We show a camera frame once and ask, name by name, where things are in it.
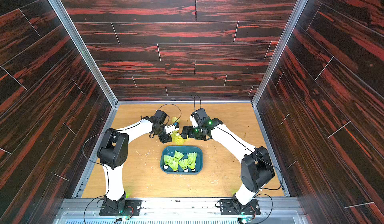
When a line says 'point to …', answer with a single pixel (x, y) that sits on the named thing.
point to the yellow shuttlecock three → (168, 160)
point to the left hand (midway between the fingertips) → (169, 135)
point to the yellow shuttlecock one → (191, 157)
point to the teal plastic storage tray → (184, 150)
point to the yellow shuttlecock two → (177, 156)
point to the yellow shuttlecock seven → (192, 165)
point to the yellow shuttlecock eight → (176, 138)
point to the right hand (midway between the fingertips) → (191, 133)
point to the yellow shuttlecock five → (175, 119)
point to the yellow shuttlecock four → (184, 164)
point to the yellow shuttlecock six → (174, 165)
